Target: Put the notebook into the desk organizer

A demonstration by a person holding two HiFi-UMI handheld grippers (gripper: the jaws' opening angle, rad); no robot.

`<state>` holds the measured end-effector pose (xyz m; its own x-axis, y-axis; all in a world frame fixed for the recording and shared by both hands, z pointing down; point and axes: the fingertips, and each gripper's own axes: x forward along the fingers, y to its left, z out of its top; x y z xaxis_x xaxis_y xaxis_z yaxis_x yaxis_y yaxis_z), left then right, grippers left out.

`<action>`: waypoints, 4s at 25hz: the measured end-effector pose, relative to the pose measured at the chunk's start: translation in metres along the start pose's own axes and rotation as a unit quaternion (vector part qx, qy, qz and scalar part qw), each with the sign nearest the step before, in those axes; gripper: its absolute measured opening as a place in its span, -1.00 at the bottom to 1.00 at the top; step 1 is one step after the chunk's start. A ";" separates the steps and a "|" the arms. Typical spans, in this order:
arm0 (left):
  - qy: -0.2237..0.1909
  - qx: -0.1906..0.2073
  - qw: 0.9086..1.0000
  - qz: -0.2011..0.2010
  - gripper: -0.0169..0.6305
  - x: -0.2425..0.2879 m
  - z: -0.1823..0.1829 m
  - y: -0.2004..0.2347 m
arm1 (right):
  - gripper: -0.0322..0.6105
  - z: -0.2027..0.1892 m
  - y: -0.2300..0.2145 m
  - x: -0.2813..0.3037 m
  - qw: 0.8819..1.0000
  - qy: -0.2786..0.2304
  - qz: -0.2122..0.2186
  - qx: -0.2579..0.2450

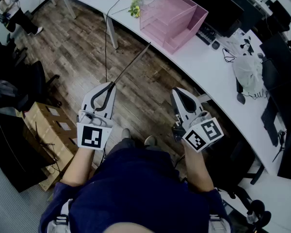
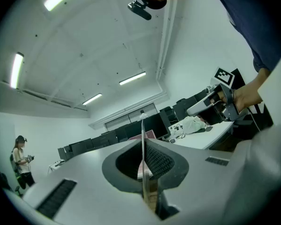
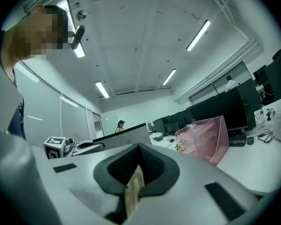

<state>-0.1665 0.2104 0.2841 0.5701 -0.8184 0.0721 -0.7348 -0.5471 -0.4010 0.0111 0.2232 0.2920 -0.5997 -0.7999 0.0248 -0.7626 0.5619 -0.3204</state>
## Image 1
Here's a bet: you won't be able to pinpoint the black flat panel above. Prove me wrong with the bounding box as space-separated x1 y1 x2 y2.
0 112 57 193

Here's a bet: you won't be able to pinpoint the long black hanging cable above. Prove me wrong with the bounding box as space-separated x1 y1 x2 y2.
104 0 141 83

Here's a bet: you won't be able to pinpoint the pink mesh desk tray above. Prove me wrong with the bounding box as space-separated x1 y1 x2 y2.
139 0 209 55

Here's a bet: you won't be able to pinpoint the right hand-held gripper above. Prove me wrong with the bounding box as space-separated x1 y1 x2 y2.
172 87 225 153

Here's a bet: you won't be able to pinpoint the artificial flower bunch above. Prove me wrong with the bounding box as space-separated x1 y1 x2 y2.
111 0 146 19

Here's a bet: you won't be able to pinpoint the large black monitor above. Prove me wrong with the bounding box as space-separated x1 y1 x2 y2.
169 0 245 38

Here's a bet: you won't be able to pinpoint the thin white board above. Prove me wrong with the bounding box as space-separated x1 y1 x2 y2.
113 41 152 84

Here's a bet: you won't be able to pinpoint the white desk leg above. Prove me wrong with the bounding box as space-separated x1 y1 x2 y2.
60 0 78 19
102 13 119 50

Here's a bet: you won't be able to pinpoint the person's right forearm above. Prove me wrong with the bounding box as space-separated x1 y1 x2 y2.
181 139 215 193

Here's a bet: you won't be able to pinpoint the person's dark trousers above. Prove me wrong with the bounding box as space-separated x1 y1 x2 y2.
106 137 172 156

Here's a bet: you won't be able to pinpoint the person's navy shirt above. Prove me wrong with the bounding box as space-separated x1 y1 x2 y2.
38 146 233 233

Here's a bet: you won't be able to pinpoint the coiled black cable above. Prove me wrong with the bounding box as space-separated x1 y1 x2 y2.
222 48 237 63

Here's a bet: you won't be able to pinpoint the white plastic bag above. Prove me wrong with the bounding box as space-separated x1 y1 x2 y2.
232 54 270 96

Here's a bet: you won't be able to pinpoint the black office chair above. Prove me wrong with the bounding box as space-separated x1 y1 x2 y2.
13 61 61 111
203 139 266 205
0 40 27 111

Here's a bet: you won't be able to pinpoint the grey shoulder strap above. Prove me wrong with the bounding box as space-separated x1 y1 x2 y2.
208 214 232 233
46 199 71 233

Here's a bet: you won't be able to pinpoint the person's head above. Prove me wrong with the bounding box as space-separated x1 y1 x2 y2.
104 222 161 233

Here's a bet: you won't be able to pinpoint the person's right shoe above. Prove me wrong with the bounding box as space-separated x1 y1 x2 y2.
144 135 158 147

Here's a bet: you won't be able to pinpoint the black keyboard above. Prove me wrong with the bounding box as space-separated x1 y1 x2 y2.
260 97 280 147
195 23 217 46

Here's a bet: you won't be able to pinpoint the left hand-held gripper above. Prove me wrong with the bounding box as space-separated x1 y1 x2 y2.
76 82 117 152

